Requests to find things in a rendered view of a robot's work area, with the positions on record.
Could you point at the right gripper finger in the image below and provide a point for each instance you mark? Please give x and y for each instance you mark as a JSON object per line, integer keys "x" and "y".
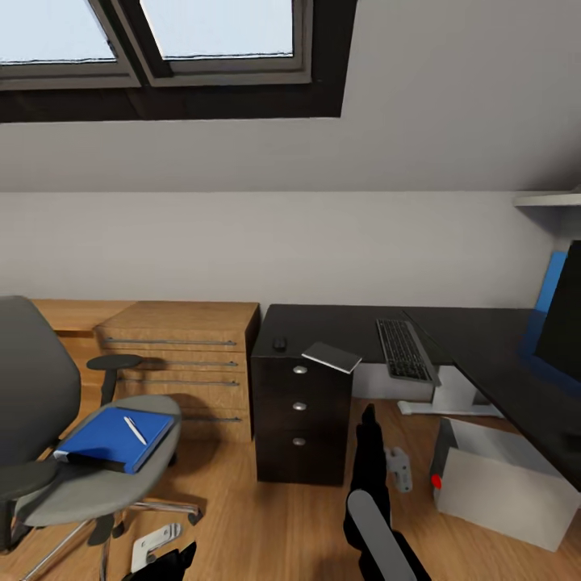
{"x": 369, "y": 417}

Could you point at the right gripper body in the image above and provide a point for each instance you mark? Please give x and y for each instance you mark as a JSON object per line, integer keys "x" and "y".
{"x": 370, "y": 447}

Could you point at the keyboard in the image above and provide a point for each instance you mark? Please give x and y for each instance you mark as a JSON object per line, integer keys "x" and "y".
{"x": 405, "y": 355}

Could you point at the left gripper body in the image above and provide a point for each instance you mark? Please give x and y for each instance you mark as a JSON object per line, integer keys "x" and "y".
{"x": 168, "y": 567}

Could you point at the swivel chair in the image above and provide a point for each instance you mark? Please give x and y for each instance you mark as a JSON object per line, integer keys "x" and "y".
{"x": 40, "y": 397}

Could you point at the notebook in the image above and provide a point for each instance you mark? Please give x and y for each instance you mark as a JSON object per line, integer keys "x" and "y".
{"x": 332, "y": 357}

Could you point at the pen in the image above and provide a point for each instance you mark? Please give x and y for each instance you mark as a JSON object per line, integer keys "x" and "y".
{"x": 131, "y": 425}

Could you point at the monitor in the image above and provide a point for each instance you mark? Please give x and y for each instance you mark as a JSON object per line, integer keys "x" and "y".
{"x": 559, "y": 343}

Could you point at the folder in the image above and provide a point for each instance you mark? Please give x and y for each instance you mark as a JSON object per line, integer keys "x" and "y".
{"x": 107, "y": 442}

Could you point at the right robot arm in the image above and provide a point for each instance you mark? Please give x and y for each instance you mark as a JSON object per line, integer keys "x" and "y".
{"x": 368, "y": 525}

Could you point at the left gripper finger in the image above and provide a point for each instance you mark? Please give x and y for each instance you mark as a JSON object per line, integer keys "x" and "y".
{"x": 186, "y": 556}

